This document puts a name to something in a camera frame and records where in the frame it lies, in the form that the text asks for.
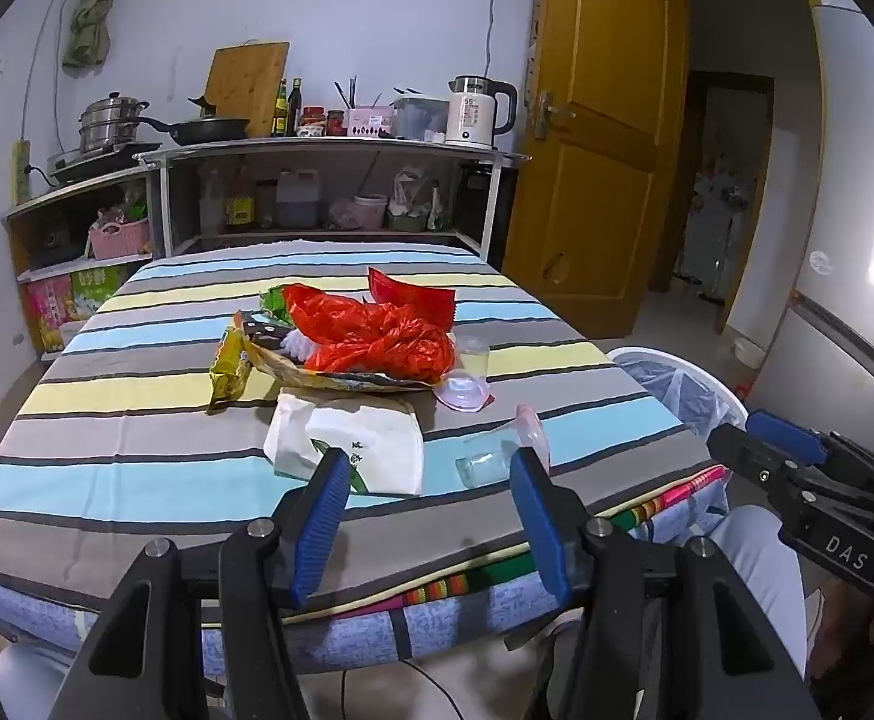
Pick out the white paper bag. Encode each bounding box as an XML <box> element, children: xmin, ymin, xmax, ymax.
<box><xmin>263</xmin><ymin>388</ymin><xmax>424</xmax><ymax>497</ymax></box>

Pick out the white metal shelf unit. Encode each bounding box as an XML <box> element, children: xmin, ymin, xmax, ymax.
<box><xmin>133</xmin><ymin>136</ymin><xmax>532</xmax><ymax>260</ymax></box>

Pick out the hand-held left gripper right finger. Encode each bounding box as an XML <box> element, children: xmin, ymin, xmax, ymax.
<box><xmin>510</xmin><ymin>448</ymin><xmax>821</xmax><ymax>720</ymax></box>

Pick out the dark snack wrapper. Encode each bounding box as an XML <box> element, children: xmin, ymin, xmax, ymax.
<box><xmin>234</xmin><ymin>310</ymin><xmax>292</xmax><ymax>342</ymax></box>

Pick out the green printed packet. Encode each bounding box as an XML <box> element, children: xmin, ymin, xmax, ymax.
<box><xmin>69</xmin><ymin>266</ymin><xmax>129</xmax><ymax>316</ymax></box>

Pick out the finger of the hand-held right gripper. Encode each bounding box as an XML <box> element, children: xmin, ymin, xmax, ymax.
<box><xmin>707</xmin><ymin>424</ymin><xmax>874</xmax><ymax>523</ymax></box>
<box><xmin>744</xmin><ymin>409</ymin><xmax>874</xmax><ymax>500</ymax></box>

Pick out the black floor cable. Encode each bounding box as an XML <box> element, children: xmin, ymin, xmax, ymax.
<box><xmin>339</xmin><ymin>656</ymin><xmax>483</xmax><ymax>720</ymax></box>

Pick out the striped blanket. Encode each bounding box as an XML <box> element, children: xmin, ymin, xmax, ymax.
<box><xmin>0</xmin><ymin>240</ymin><xmax>716</xmax><ymax>616</ymax></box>

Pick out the steel steamer pot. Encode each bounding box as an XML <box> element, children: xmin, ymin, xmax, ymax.
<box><xmin>77</xmin><ymin>91</ymin><xmax>151</xmax><ymax>158</ymax></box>

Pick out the red snack wrapper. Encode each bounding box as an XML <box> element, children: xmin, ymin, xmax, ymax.
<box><xmin>366</xmin><ymin>266</ymin><xmax>457</xmax><ymax>331</ymax></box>

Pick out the clear water filter jug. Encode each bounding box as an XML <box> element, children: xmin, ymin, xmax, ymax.
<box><xmin>392</xmin><ymin>88</ymin><xmax>451</xmax><ymax>142</ymax></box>

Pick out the person's right leg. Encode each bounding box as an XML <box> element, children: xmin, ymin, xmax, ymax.
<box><xmin>707</xmin><ymin>506</ymin><xmax>809</xmax><ymax>683</ymax></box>

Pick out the pink printed packet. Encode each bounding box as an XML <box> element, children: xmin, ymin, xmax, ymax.
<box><xmin>26</xmin><ymin>276</ymin><xmax>74</xmax><ymax>350</ymax></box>

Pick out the white foam net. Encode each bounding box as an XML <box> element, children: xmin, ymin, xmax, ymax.
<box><xmin>281</xmin><ymin>330</ymin><xmax>322</xmax><ymax>362</ymax></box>

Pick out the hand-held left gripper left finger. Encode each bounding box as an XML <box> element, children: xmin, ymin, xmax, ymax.
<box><xmin>43</xmin><ymin>448</ymin><xmax>353</xmax><ymax>720</ymax></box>

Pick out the yellow power strip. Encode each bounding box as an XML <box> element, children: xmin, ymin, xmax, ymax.
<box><xmin>11</xmin><ymin>139</ymin><xmax>31</xmax><ymax>203</ymax></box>

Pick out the low wooden shelf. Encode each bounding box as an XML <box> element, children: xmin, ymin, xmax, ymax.
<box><xmin>2</xmin><ymin>165</ymin><xmax>164</xmax><ymax>353</ymax></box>

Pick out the pink storage box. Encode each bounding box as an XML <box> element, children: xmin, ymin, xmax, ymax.
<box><xmin>345</xmin><ymin>106</ymin><xmax>394</xmax><ymax>140</ymax></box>

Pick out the dark liquid jerrycan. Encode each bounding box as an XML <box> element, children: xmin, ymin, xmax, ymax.
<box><xmin>276</xmin><ymin>169</ymin><xmax>323</xmax><ymax>230</ymax></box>

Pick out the pink plastic basket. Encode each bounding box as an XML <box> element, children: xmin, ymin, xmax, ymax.
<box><xmin>88</xmin><ymin>219</ymin><xmax>151</xmax><ymax>260</ymax></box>

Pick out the metal door handle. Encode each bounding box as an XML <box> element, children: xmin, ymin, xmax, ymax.
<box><xmin>533</xmin><ymin>92</ymin><xmax>569</xmax><ymax>140</ymax></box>

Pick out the pink plastic lid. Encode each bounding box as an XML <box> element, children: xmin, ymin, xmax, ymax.
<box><xmin>435</xmin><ymin>373</ymin><xmax>495</xmax><ymax>413</ymax></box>

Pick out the wooden cutting board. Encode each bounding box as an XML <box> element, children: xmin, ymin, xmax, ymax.
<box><xmin>203</xmin><ymin>41</ymin><xmax>291</xmax><ymax>140</ymax></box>

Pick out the red plastic bag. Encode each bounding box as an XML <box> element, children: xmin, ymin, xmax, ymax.
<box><xmin>283</xmin><ymin>283</ymin><xmax>457</xmax><ymax>383</ymax></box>

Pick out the white tub pink rim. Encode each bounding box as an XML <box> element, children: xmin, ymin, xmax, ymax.
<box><xmin>353</xmin><ymin>193</ymin><xmax>389</xmax><ymax>230</ymax></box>

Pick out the lidded clear plastic cup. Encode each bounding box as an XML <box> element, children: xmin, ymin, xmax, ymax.
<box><xmin>456</xmin><ymin>403</ymin><xmax>541</xmax><ymax>490</ymax></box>

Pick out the orange cooking oil bottle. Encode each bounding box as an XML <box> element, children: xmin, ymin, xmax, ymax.
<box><xmin>225</xmin><ymin>161</ymin><xmax>256</xmax><ymax>233</ymax></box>

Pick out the black frying pan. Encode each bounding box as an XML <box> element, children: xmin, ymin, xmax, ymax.
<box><xmin>133</xmin><ymin>114</ymin><xmax>252</xmax><ymax>149</ymax></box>

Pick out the white electric kettle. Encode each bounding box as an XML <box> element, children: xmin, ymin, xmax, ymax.
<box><xmin>444</xmin><ymin>75</ymin><xmax>519</xmax><ymax>149</ymax></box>

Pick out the crumpled white plastic bag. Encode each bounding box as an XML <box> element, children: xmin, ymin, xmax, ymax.
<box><xmin>388</xmin><ymin>169</ymin><xmax>445</xmax><ymax>233</ymax></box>

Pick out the clear plastic bottle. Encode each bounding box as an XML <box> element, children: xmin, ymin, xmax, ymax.
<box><xmin>198</xmin><ymin>169</ymin><xmax>226</xmax><ymax>235</ymax></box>

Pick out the yellow snack packet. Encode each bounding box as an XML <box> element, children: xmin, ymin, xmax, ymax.
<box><xmin>206</xmin><ymin>325</ymin><xmax>256</xmax><ymax>415</ymax></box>

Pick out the white trash bin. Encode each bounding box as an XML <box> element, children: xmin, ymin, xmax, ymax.
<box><xmin>606</xmin><ymin>345</ymin><xmax>749</xmax><ymax>458</ymax></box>

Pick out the blue patterned sheet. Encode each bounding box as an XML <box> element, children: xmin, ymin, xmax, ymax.
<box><xmin>0</xmin><ymin>495</ymin><xmax>731</xmax><ymax>683</ymax></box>

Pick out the green snack packet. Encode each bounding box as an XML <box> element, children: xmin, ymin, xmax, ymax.
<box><xmin>259</xmin><ymin>285</ymin><xmax>295</xmax><ymax>323</ymax></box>

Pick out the large printed wrapper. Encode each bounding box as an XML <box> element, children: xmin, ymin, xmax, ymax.
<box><xmin>246</xmin><ymin>337</ymin><xmax>438</xmax><ymax>395</ymax></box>

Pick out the black induction cooker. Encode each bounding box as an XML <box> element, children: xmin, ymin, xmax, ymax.
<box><xmin>47</xmin><ymin>141</ymin><xmax>164</xmax><ymax>185</ymax></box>

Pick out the clear bin liner bag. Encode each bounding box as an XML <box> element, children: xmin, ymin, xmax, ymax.
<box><xmin>617</xmin><ymin>356</ymin><xmax>731</xmax><ymax>440</ymax></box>

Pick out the green hanging cloth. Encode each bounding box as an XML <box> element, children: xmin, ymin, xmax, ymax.
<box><xmin>62</xmin><ymin>0</ymin><xmax>129</xmax><ymax>70</ymax></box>

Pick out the two-door refrigerator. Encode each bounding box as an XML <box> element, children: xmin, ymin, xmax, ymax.
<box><xmin>722</xmin><ymin>4</ymin><xmax>874</xmax><ymax>458</ymax></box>

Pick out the wooden door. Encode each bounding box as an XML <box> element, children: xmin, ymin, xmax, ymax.
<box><xmin>503</xmin><ymin>0</ymin><xmax>689</xmax><ymax>338</ymax></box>

